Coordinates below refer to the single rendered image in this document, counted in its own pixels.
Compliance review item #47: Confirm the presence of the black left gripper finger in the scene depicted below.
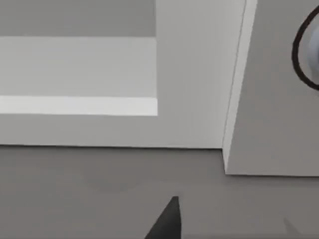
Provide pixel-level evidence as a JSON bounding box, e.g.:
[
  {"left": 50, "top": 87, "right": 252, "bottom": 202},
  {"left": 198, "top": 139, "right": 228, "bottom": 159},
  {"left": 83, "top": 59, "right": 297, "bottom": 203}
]
[{"left": 144, "top": 196, "right": 182, "bottom": 239}]

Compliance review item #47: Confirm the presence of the pale microwave oven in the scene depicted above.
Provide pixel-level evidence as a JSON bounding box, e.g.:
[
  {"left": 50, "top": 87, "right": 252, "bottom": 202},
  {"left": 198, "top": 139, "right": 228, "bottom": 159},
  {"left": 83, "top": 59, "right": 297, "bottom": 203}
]
[{"left": 0, "top": 0, "right": 319, "bottom": 178}]

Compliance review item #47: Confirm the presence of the grey microwave knob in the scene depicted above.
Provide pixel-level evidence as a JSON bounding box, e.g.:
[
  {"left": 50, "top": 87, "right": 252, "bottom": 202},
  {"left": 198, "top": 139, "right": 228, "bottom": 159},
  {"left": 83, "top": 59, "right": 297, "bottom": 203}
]
[{"left": 291, "top": 4, "right": 319, "bottom": 91}]

